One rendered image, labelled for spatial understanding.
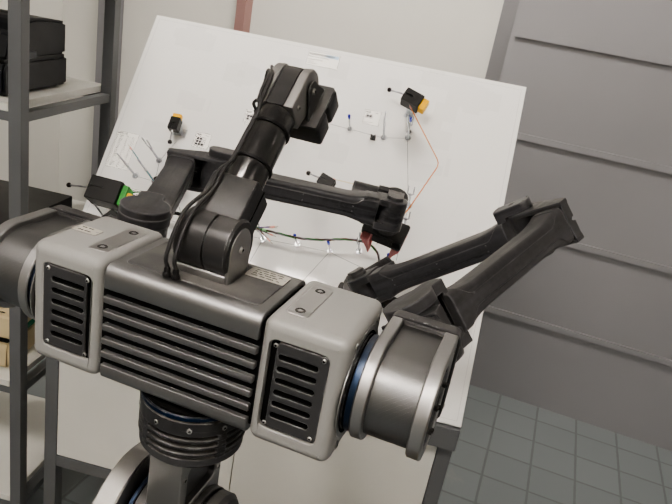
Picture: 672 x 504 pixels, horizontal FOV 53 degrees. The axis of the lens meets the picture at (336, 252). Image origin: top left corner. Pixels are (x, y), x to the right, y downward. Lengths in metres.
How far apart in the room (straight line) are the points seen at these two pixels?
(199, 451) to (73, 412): 1.35
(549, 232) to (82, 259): 0.71
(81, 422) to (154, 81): 1.05
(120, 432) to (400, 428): 1.50
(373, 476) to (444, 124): 1.03
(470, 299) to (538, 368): 2.75
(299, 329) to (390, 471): 1.29
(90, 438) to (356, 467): 0.80
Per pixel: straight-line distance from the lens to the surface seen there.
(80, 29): 4.37
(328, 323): 0.71
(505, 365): 3.72
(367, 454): 1.93
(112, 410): 2.11
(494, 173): 1.99
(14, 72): 1.83
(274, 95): 0.85
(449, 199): 1.94
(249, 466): 2.04
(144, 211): 1.04
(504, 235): 1.24
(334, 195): 1.40
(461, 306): 0.96
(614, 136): 3.35
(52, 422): 2.24
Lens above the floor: 1.85
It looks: 21 degrees down
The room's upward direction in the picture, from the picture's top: 11 degrees clockwise
